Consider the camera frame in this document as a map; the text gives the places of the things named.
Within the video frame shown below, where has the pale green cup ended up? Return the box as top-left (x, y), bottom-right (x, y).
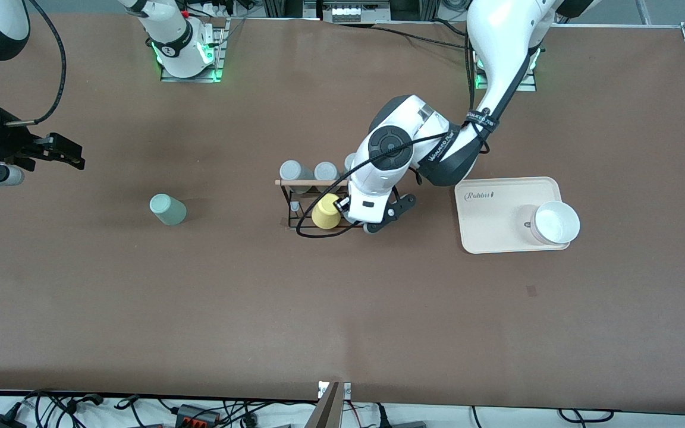
top-left (149, 193), bottom-right (188, 226)

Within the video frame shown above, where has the yellow cup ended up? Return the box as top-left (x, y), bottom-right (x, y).
top-left (311, 193), bottom-right (343, 230)

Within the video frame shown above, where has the beige rectangular tray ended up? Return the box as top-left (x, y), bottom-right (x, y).
top-left (454, 176), bottom-right (571, 255)

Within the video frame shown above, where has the white bowl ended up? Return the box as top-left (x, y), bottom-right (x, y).
top-left (530, 200), bottom-right (581, 246)

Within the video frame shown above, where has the grey metal beam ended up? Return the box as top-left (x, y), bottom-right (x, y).
top-left (304, 382), bottom-right (341, 428)

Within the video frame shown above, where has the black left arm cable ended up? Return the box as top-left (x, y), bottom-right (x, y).
top-left (296, 33), bottom-right (493, 238)

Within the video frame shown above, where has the black wire cup rack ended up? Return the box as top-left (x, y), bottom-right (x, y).
top-left (275, 178), bottom-right (403, 232)

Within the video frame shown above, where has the black cable on table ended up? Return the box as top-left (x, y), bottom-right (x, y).
top-left (372, 25), bottom-right (471, 51)

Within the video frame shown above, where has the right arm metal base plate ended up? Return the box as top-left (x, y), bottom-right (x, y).
top-left (160, 17), bottom-right (228, 83)

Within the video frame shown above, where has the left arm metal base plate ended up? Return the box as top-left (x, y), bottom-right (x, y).
top-left (475, 51), bottom-right (538, 92)

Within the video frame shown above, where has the silver beam bracket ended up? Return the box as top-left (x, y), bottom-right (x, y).
top-left (318, 380), bottom-right (352, 400)

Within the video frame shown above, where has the black aluminium frame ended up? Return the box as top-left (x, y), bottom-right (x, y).
top-left (262, 0), bottom-right (319, 18)

